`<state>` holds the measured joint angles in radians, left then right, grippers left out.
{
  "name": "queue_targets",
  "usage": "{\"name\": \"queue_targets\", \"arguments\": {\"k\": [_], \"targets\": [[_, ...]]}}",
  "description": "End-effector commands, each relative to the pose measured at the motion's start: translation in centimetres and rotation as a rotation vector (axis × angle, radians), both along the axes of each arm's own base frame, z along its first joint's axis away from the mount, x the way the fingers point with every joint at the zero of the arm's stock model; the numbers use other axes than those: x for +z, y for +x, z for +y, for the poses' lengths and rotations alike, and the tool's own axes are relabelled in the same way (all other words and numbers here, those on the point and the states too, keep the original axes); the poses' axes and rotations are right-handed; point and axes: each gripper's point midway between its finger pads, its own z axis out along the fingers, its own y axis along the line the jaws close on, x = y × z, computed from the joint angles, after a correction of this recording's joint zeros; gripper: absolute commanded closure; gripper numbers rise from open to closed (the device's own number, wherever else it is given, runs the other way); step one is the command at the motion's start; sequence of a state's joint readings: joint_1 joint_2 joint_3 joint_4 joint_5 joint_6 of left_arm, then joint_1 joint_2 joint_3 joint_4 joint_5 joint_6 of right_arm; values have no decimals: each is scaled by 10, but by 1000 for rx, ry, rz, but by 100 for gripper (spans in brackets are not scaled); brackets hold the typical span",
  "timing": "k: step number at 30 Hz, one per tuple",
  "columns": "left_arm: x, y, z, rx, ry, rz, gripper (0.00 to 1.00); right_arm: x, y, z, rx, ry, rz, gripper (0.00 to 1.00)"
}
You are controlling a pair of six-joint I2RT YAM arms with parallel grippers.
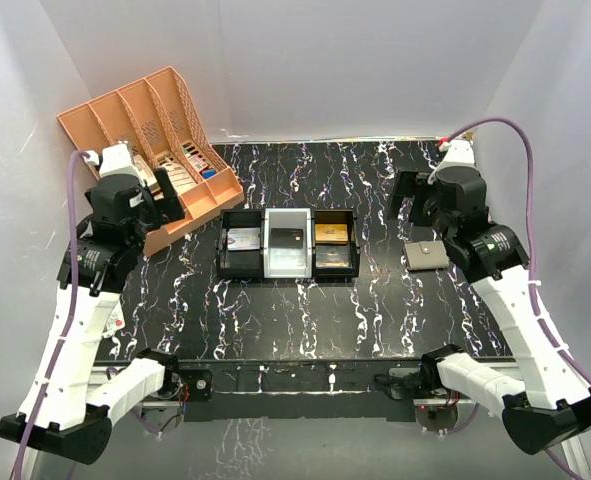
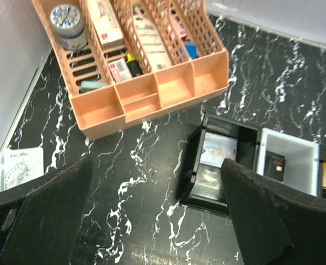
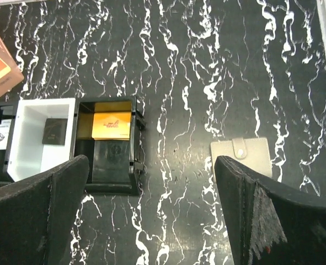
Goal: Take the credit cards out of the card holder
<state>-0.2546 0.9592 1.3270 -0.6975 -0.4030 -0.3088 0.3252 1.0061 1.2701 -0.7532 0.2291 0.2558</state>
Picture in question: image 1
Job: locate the grey leather card holder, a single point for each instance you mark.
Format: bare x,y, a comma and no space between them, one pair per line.
426,255

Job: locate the white label card stack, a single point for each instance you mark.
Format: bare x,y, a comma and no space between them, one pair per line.
179,176

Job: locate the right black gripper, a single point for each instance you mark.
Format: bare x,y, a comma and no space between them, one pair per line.
406,187

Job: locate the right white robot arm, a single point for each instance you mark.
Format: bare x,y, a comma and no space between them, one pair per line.
550,402

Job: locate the blue small object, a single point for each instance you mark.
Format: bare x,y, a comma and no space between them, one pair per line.
208,173

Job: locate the black left card tray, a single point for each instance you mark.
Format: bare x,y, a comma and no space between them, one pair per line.
239,253

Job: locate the gold credit card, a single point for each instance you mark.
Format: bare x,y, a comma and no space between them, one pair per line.
331,234

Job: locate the white red box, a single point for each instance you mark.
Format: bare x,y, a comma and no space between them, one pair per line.
145,172

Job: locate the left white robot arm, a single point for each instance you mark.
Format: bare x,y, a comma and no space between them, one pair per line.
60,415

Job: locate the white middle card tray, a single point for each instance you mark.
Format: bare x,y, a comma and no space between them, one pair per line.
288,263

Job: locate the silver credit card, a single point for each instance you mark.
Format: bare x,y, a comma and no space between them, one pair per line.
243,239

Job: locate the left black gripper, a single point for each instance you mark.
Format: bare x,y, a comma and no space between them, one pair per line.
170,208

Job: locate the orange plastic file organizer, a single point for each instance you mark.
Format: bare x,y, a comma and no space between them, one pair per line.
156,115

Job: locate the black card tray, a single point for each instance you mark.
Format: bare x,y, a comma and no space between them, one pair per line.
239,253
336,261

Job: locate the black right card tray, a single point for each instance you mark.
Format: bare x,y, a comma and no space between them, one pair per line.
336,261

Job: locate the white patterned paper sheet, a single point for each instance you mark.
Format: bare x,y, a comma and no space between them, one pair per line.
115,322

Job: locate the small colourful packet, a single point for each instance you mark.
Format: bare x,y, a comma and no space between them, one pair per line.
195,158

